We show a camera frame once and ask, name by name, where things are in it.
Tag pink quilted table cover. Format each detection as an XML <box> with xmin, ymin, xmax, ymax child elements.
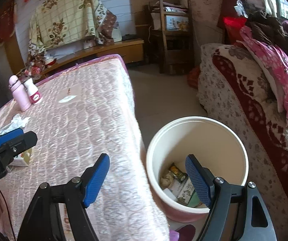
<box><xmin>0</xmin><ymin>54</ymin><xmax>169</xmax><ymax>240</ymax></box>

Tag pink thermos bottle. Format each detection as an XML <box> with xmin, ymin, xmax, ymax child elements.
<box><xmin>9</xmin><ymin>75</ymin><xmax>31</xmax><ymax>112</ymax></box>

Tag cream round trash bin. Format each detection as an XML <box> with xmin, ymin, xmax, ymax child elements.
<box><xmin>146</xmin><ymin>116</ymin><xmax>249</xmax><ymax>223</ymax></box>

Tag dark brown garment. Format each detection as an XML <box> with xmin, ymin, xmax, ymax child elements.
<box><xmin>246</xmin><ymin>10</ymin><xmax>288</xmax><ymax>56</ymax></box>

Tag floral covered sofa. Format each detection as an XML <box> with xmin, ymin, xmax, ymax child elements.
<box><xmin>198</xmin><ymin>44</ymin><xmax>288</xmax><ymax>240</ymax></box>

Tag dark green snack wrapper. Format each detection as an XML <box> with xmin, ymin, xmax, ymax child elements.
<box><xmin>168</xmin><ymin>163</ymin><xmax>187</xmax><ymax>182</ymax></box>

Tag wooden chair with boxes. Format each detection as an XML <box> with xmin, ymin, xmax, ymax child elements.
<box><xmin>147</xmin><ymin>0</ymin><xmax>194</xmax><ymax>75</ymax></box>

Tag wooden tv cabinet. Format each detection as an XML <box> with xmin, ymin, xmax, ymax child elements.
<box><xmin>16</xmin><ymin>39</ymin><xmax>145</xmax><ymax>77</ymax></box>

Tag white milk carton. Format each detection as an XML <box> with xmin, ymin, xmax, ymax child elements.
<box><xmin>169</xmin><ymin>178</ymin><xmax>195</xmax><ymax>206</ymax></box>

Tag black cable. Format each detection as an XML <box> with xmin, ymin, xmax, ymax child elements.
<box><xmin>0</xmin><ymin>182</ymin><xmax>18</xmax><ymax>241</ymax></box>

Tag floral cloth covered television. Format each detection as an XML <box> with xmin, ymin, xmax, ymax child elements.
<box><xmin>29</xmin><ymin>0</ymin><xmax>117</xmax><ymax>55</ymax></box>

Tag plastic bags with snacks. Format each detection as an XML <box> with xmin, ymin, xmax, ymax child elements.
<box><xmin>23</xmin><ymin>52</ymin><xmax>56</xmax><ymax>78</ymax></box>

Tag pink spotted jacket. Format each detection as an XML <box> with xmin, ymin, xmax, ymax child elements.
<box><xmin>239</xmin><ymin>26</ymin><xmax>288</xmax><ymax>127</ymax></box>

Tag white tissue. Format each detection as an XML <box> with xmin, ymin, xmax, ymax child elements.
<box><xmin>0</xmin><ymin>114</ymin><xmax>30</xmax><ymax>136</ymax></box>

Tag white pink-labelled pill bottle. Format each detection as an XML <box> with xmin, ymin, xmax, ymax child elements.
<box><xmin>24</xmin><ymin>78</ymin><xmax>42</xmax><ymax>105</ymax></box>

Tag red cushion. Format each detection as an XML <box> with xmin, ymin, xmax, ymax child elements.
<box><xmin>223</xmin><ymin>17</ymin><xmax>247</xmax><ymax>48</ymax></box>

